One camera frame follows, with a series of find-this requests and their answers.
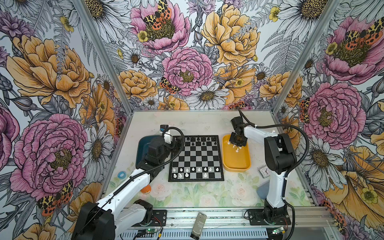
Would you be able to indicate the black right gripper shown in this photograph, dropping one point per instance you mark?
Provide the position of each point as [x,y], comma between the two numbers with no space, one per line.
[243,144]

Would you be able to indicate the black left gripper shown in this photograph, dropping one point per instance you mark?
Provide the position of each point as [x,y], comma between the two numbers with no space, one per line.
[176,148]

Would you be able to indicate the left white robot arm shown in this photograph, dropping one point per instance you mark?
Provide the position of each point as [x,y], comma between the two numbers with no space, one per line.
[110,216]

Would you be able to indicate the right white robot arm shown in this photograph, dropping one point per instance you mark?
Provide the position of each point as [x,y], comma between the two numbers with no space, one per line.
[279,158]

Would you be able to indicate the yellow plastic tray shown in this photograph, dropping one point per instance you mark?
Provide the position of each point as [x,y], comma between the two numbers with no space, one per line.
[235,159]

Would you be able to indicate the black and white chessboard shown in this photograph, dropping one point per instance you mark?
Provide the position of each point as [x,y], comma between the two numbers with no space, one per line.
[203,153]

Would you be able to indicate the teal plastic bin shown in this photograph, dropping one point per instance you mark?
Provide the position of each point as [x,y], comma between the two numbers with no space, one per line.
[145,150]

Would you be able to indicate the small white clock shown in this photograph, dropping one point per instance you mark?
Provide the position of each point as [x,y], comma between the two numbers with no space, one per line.
[264,171]

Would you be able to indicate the orange pill bottle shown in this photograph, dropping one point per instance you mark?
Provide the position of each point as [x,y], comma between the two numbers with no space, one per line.
[146,190]

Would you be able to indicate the grey blue sponge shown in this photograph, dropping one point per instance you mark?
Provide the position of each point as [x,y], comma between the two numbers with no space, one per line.
[263,190]

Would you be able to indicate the silver usb hub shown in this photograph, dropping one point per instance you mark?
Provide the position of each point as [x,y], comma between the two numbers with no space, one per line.
[198,227]

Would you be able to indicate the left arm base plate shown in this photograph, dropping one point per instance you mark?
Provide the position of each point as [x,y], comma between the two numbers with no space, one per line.
[153,218]

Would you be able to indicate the aluminium front rail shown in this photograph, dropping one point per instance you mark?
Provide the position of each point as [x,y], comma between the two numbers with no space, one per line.
[184,218]

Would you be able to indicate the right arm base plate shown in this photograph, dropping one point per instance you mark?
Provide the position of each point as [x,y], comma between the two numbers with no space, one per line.
[265,217]

